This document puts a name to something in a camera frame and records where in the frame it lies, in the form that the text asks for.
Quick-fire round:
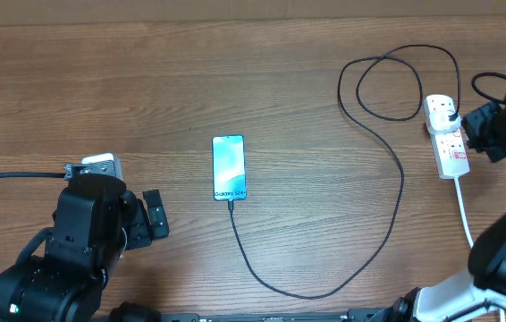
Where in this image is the blue Galaxy smartphone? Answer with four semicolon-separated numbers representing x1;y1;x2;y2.
212;135;248;201

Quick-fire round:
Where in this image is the black USB charging cable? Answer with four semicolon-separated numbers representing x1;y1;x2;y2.
227;43;462;301

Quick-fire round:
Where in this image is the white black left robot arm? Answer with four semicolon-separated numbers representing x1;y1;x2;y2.
0;174;169;322

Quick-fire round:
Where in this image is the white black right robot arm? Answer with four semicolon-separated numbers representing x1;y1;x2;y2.
372;94;506;321

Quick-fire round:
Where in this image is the white charger plug adapter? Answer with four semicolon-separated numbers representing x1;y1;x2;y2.
426;110;461;135

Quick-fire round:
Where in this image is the white power strip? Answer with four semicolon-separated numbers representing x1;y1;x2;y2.
423;93;471;181

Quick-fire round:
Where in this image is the brown cardboard backdrop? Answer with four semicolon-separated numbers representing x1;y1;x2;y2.
0;0;506;26

